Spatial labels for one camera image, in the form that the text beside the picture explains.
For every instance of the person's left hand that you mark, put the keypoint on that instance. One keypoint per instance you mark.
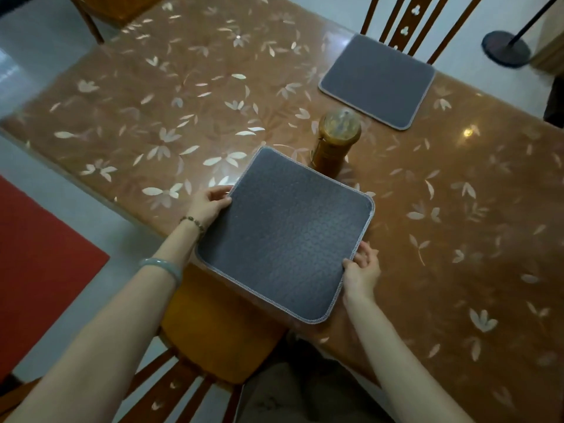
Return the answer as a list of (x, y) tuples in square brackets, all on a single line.
[(207, 207)]

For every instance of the person's right hand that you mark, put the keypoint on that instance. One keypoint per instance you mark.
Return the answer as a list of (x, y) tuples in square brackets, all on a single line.
[(361, 277)]

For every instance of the grey stitched placemat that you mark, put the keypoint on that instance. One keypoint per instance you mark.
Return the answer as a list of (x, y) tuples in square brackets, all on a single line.
[(379, 79), (282, 233)]

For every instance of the orange wooden chair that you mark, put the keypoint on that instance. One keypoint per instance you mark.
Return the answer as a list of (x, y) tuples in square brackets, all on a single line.
[(220, 334), (114, 6), (410, 19)]

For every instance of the person's right forearm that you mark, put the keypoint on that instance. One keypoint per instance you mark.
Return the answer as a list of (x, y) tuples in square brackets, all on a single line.
[(396, 370)]

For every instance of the person's left forearm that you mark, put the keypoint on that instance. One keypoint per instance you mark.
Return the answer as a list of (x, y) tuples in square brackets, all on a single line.
[(110, 339)]

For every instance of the wooden dining table, floral cover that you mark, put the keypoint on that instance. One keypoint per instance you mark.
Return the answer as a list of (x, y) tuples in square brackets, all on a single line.
[(440, 149)]

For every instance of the pale green jade bangle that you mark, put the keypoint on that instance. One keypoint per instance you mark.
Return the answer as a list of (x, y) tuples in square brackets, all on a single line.
[(165, 267)]

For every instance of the gold lantern with clear dome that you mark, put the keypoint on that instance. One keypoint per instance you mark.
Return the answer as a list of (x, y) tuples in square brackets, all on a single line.
[(332, 145)]

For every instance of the olive brown trousers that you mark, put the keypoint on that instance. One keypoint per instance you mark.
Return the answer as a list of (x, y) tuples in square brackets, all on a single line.
[(282, 396)]

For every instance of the red-brown wooden door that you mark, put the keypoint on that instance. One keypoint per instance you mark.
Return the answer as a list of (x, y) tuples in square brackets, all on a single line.
[(39, 268)]

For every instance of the black floor stand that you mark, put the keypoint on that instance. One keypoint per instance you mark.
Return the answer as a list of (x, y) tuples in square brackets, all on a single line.
[(506, 50)]

